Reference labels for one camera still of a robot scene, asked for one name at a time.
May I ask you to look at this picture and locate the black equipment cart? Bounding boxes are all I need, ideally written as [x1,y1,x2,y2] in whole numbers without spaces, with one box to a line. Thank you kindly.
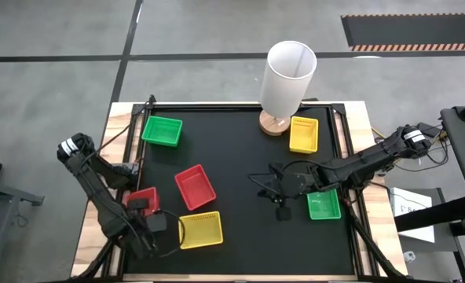
[439,97,465,221]

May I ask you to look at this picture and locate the black stand leg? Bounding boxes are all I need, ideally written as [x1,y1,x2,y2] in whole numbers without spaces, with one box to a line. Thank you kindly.
[394,195,465,233]

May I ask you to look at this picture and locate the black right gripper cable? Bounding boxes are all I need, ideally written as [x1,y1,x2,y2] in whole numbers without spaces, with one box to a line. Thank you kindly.
[247,158,347,197]

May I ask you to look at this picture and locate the green plastic slotted basket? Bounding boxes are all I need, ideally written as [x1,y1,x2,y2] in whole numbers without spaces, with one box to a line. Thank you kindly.
[141,115,184,149]
[306,188,342,221]

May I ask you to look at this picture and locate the black hazard-striped floor mat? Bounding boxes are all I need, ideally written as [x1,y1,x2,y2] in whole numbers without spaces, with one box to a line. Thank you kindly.
[341,13,465,53]

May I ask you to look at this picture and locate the black table mat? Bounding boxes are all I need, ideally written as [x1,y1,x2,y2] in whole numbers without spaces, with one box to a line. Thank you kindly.
[126,105,355,275]

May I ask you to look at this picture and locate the black aluminium rig frame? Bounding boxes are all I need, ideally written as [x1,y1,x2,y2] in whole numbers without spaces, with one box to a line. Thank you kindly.
[70,100,410,283]

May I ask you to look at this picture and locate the white shade table lamp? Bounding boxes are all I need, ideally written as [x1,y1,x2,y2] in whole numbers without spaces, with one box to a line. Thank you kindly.
[258,40,318,138]

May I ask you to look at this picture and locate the red plastic slotted basket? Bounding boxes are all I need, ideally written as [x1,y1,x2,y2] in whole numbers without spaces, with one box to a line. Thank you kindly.
[123,186,162,218]
[174,164,218,212]

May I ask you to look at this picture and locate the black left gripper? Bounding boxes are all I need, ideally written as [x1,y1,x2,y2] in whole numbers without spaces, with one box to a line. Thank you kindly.
[121,198,168,261]

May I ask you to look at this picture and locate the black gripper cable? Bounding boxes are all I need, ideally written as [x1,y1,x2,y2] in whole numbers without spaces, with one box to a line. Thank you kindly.
[247,158,347,197]
[152,210,187,259]

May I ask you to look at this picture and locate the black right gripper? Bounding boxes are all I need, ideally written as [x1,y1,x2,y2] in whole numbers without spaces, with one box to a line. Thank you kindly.
[269,162,318,222]

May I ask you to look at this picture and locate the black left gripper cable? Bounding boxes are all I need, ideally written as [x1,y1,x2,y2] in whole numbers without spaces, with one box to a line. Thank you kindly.
[152,210,187,259]

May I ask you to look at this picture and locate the yellow plastic slotted basket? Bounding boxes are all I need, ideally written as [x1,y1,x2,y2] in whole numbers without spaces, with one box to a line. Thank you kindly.
[178,211,225,251]
[288,116,320,155]

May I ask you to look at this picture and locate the black metal desk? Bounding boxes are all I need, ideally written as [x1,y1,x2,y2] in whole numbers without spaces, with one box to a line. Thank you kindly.
[0,176,45,283]

